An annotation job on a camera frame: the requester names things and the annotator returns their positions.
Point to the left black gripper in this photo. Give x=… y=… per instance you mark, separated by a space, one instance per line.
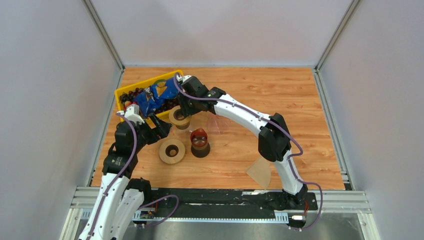
x=161 y=130

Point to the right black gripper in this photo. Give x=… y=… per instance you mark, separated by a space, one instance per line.
x=186 y=109

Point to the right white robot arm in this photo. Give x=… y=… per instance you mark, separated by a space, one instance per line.
x=274 y=139

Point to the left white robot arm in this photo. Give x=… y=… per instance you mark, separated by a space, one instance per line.
x=120 y=195

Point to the brown glass dripper on base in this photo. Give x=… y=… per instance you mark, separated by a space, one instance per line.
x=200 y=146

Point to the near brown paper filter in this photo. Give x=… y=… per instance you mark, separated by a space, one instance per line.
x=260 y=172

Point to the blue chips bag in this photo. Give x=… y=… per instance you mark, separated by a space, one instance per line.
x=159 y=97

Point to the red strawberries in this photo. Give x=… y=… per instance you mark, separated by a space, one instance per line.
x=127 y=104

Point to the dark grapes bunch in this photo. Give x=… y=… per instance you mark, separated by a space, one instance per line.
x=130 y=96

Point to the yellow plastic basket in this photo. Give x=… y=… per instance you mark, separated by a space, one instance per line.
x=142 y=84

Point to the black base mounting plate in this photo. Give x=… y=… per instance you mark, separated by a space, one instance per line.
x=226 y=203

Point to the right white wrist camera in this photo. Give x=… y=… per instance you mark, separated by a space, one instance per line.
x=180 y=79

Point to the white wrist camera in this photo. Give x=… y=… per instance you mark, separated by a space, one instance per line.
x=180 y=79
x=132 y=114

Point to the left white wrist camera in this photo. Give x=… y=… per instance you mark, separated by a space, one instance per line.
x=132 y=114

